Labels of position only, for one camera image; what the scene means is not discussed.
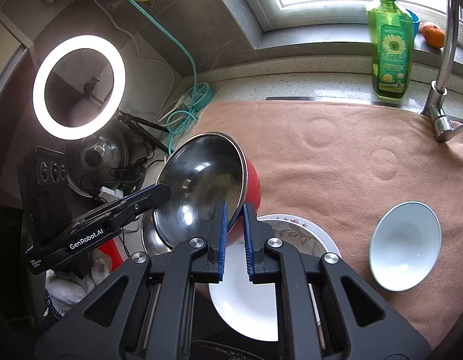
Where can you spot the person's left hand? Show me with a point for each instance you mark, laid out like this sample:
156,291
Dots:
74,292

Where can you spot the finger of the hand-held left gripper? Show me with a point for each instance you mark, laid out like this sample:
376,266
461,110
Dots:
145,198

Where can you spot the blue cup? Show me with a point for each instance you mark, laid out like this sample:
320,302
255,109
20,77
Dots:
415,26

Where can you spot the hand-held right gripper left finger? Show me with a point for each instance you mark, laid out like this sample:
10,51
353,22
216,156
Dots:
220,240

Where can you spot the red plastic object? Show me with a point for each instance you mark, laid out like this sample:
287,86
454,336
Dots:
111,255

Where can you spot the steel pot lid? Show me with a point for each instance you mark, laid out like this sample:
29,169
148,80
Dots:
104,146

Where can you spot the red steel bowl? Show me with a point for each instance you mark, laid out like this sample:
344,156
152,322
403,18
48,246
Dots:
201,180

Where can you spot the teal power strip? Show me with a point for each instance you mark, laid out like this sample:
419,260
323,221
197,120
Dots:
207,99

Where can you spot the green dish soap bottle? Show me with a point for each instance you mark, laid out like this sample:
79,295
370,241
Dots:
391,52

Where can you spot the plain white plate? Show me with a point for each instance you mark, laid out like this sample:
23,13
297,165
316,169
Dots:
242,307

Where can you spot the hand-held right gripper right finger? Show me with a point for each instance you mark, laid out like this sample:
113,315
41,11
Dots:
248,240

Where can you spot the pale green ceramic bowl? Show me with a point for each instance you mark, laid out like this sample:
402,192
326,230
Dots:
404,247

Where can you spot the peach towel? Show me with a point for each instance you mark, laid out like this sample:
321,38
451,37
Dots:
329,180

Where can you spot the white plug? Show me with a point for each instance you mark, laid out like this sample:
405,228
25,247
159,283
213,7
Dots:
181,102

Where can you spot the brown leaf floral plate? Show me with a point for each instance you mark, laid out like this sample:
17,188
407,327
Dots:
291,228

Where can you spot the black tripod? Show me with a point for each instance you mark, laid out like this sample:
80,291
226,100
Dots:
141,122

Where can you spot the white window frame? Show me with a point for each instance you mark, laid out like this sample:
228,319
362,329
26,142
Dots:
269,15

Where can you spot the black appliance with dials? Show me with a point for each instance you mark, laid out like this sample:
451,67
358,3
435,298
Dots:
40,202

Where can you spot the large steel bowl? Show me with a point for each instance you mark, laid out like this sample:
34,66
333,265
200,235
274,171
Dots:
152,240

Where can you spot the white charger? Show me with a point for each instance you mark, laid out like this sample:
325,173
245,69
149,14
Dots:
109,192

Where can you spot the orange fruit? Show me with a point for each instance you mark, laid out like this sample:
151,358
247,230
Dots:
434,35

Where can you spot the steel faucet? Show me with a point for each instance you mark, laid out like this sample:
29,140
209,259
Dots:
439,86

